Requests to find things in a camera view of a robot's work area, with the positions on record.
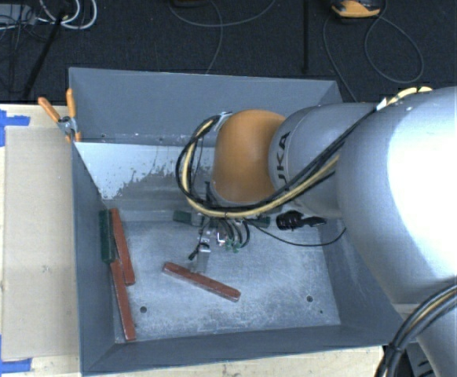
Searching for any pale flat board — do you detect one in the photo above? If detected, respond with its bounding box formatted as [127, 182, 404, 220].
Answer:
[0, 126, 82, 361]

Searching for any grey metal bin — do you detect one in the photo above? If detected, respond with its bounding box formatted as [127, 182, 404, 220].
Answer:
[68, 67, 407, 375]

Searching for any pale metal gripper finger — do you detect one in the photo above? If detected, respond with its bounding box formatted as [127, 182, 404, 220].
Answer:
[195, 241, 213, 274]

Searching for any dark green flat block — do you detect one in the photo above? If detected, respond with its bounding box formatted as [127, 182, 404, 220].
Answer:
[98, 209, 117, 263]

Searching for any red-brown flat block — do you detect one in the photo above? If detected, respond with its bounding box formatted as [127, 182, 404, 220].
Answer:
[109, 258, 137, 342]
[161, 261, 242, 303]
[109, 207, 137, 287]

